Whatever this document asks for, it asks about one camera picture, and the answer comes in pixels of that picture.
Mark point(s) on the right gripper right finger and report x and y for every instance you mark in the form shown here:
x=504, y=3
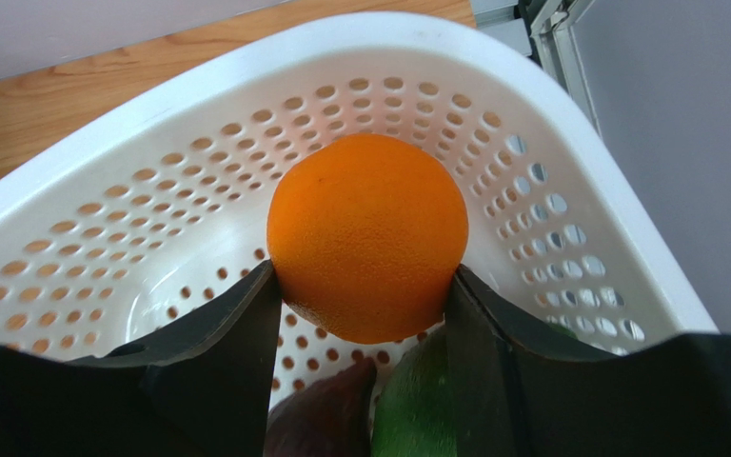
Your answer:
x=521, y=388

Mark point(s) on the green avocado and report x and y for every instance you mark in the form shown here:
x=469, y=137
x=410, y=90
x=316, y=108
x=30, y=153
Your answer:
x=414, y=416

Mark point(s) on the white perforated plastic basket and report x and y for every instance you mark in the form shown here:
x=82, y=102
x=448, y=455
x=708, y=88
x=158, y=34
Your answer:
x=147, y=213

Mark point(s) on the aluminium frame post right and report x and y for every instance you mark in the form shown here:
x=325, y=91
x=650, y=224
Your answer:
x=544, y=32

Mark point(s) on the dark red small fruit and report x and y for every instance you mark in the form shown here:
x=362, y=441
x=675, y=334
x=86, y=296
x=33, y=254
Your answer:
x=328, y=418

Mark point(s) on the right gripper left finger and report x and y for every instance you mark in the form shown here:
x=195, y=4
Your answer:
x=197, y=387

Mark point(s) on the orange fruit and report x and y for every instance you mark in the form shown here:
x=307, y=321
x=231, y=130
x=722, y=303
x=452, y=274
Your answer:
x=365, y=236

